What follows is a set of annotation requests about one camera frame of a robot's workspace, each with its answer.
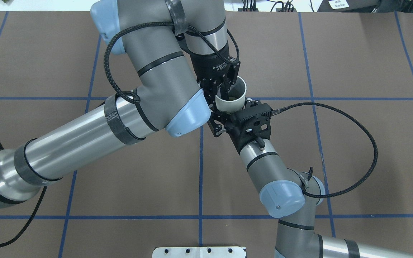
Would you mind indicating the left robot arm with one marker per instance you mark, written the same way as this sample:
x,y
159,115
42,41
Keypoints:
x,y
157,51

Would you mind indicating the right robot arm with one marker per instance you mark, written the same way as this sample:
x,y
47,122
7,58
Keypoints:
x,y
292,196

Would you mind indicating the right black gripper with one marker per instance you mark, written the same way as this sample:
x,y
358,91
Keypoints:
x,y
243,141

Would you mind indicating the white ribbed mug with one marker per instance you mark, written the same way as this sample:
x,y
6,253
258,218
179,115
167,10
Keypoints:
x,y
236,97

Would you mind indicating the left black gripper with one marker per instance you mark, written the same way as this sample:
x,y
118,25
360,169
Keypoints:
x,y
210,66

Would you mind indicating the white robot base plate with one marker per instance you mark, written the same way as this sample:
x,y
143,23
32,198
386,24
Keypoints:
x,y
200,252

